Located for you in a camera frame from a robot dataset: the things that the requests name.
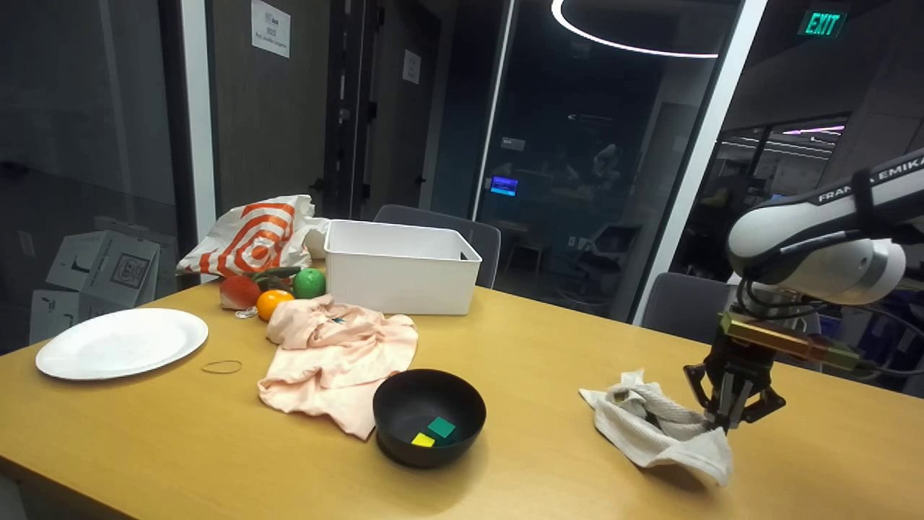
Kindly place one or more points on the yellow flat toy block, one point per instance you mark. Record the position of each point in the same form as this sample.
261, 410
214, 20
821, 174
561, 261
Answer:
422, 439

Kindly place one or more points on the pink crumpled cloth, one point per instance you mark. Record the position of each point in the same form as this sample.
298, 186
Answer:
333, 369

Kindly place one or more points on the orange toy fruit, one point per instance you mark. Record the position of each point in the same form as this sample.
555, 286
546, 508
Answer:
274, 303

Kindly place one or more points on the green exit sign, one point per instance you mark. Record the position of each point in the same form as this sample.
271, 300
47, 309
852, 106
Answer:
821, 24

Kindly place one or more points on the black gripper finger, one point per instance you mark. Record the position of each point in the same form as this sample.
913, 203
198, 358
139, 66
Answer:
746, 407
723, 404

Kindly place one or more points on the white round plate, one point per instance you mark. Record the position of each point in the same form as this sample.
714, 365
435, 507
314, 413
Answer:
119, 342

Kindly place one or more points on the white paper wall sign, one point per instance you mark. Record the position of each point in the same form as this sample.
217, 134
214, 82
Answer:
271, 27

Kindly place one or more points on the orange white striped bag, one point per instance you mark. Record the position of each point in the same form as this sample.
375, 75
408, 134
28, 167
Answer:
249, 234

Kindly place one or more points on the tan wrist camera mount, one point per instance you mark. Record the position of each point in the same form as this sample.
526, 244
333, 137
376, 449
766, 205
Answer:
798, 342

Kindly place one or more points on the red toy fruit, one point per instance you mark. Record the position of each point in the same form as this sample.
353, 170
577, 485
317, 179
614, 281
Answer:
237, 291

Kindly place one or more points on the small paper door notice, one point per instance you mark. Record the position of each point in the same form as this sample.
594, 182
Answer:
412, 66

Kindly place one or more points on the grey chair with narrow backrest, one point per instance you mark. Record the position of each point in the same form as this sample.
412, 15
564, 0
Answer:
486, 247

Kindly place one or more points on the green toy fruit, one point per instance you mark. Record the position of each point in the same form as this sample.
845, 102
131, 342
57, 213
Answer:
311, 284

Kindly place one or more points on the black bowl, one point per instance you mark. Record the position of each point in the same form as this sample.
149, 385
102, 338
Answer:
405, 413

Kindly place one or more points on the blue glowing screen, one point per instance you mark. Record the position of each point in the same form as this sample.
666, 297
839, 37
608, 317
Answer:
505, 186

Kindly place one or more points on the white kitchen towel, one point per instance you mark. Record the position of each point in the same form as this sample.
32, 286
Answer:
666, 433

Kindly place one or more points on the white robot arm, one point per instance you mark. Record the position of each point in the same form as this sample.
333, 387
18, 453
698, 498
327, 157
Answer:
819, 247

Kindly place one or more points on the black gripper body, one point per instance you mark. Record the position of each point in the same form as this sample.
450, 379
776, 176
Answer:
737, 365

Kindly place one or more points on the dark toy vegetable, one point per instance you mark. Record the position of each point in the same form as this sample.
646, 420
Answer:
278, 274

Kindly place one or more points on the grey chair with wide backrest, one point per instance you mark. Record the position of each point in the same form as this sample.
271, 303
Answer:
682, 303

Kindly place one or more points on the white plastic bin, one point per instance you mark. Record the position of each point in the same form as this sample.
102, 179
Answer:
399, 274

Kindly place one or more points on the green flat toy block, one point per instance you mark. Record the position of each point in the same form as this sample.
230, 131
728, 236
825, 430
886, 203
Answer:
440, 429

